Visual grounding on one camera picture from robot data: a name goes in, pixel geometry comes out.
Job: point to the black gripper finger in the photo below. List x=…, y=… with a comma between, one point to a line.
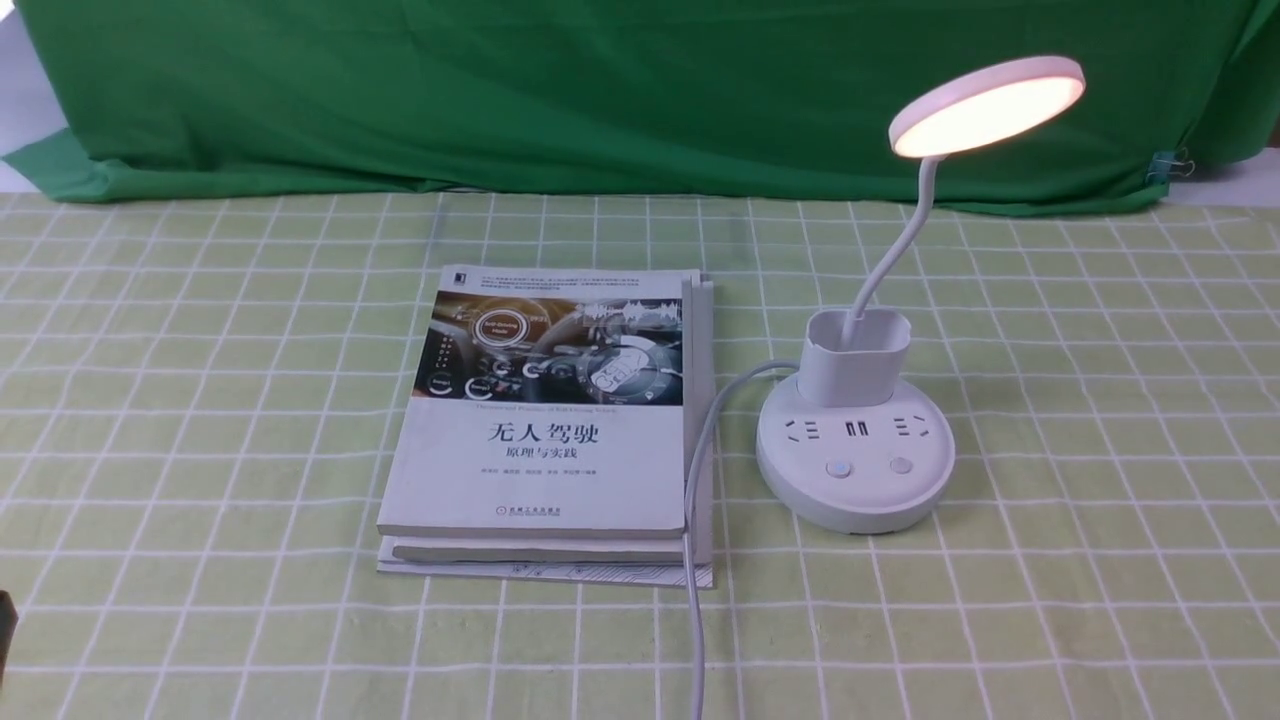
x=9, y=619

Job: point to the white desk lamp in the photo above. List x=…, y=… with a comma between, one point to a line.
x=845, y=442

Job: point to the top book with car cover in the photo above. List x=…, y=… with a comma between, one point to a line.
x=550, y=420

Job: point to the bottom white book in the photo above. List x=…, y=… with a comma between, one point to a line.
x=664, y=574

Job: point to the green backdrop cloth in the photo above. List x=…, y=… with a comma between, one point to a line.
x=781, y=99

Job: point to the middle grey book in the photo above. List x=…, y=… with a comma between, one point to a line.
x=540, y=550

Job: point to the green checkered tablecloth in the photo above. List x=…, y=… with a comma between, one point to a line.
x=201, y=401

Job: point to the blue binder clip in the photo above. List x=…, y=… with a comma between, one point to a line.
x=1166, y=167

